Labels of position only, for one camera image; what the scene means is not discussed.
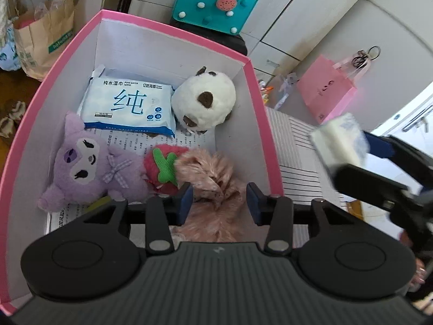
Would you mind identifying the person's right hand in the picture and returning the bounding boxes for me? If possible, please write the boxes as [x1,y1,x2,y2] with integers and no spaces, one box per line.
[399,230,428,290]

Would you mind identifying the red strawberry plush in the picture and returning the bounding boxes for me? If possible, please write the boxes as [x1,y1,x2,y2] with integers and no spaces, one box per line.
[143,144,190,195]

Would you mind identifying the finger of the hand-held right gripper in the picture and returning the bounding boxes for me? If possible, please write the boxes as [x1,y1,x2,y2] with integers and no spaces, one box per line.
[363,130,433,180]
[333,164,411,210]

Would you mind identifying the purple plush toy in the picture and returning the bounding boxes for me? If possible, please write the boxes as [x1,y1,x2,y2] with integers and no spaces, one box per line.
[37,111,153,210]

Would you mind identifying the pink floral cloth scrunchie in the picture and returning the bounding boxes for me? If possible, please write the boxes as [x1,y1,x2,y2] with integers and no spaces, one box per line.
[169,147,249,243]

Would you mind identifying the clear plastic bag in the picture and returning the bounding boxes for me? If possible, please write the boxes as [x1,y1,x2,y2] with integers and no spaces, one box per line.
[258,73,298,109]

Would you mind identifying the pink cardboard box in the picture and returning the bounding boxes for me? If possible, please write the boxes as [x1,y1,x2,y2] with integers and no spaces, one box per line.
[0,9,284,315]

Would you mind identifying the white wardrobe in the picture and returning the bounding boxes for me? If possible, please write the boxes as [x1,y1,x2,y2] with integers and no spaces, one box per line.
[84,0,433,126]

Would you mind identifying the pink paper gift bag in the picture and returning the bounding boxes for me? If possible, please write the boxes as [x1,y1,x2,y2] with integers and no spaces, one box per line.
[297,54,358,125]

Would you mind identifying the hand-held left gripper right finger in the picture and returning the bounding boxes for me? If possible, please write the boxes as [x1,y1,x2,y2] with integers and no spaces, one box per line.
[246,182,356,256]

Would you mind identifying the black suitcase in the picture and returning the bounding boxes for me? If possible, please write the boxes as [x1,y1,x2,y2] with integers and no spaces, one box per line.
[169,18,249,56]

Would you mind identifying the white fleece pajama pants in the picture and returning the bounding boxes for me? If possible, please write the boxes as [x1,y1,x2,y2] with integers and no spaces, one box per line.
[0,24,21,72]

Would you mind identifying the brown paper bag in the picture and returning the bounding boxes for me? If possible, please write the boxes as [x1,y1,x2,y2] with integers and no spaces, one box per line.
[13,0,76,82]

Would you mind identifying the purple plush doll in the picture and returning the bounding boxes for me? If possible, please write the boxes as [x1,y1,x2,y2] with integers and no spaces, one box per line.
[310,112,369,173]

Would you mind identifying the white door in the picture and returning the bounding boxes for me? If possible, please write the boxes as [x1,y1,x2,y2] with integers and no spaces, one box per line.
[370,81,433,163]

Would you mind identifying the white panda plush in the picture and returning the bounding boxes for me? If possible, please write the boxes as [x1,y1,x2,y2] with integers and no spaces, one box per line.
[171,67,237,135]

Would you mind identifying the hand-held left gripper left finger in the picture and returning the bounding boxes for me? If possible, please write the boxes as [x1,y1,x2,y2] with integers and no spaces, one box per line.
[83,182,194,257]

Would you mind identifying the silver door handle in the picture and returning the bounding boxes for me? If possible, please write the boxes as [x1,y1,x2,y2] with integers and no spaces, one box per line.
[402,105,433,132]

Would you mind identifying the beige sandal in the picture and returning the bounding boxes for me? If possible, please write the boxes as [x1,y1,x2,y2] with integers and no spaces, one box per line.
[0,99,28,139]

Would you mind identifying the teal felt handbag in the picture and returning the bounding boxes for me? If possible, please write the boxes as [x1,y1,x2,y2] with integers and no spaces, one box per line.
[172,0,258,35]

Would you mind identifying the wet wipes packet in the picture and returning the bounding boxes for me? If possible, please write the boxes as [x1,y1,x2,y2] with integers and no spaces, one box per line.
[77,66,176,139]

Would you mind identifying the hair ties on hook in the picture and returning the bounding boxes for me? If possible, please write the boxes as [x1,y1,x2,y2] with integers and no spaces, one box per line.
[351,45,382,69]

